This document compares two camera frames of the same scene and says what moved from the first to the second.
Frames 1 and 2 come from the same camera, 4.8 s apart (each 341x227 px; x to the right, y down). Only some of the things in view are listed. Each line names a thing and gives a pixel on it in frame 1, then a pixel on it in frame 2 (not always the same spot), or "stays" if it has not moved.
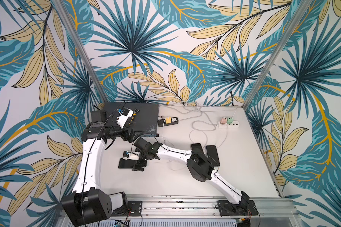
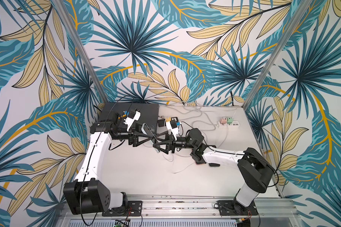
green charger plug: x=229 y=120 stays
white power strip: x=235 y=124 stays
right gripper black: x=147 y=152 to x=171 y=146
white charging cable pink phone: x=206 y=135 to x=226 y=137
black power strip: x=174 y=120 stays
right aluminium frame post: x=300 y=12 stays
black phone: x=124 y=163 to x=146 y=130
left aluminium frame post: x=79 y=49 stays
